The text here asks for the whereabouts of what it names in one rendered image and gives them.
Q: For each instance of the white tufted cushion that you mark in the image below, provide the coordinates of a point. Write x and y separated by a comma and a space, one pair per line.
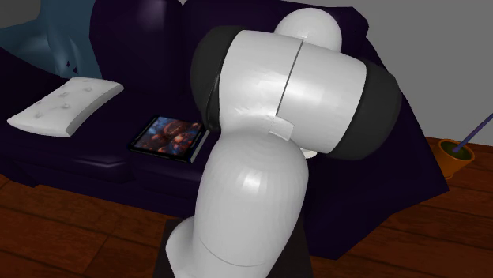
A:
65, 106

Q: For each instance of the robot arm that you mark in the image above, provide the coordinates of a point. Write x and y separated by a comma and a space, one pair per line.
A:
254, 115

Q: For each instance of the orange plant pot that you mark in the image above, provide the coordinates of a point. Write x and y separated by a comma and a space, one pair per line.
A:
452, 158

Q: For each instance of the blue throw blanket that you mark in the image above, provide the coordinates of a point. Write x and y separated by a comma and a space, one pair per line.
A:
57, 34

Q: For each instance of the dark purple sofa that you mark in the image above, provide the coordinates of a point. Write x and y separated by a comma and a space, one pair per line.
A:
127, 57

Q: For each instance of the book with dark picture cover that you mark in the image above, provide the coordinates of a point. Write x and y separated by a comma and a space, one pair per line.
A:
167, 136

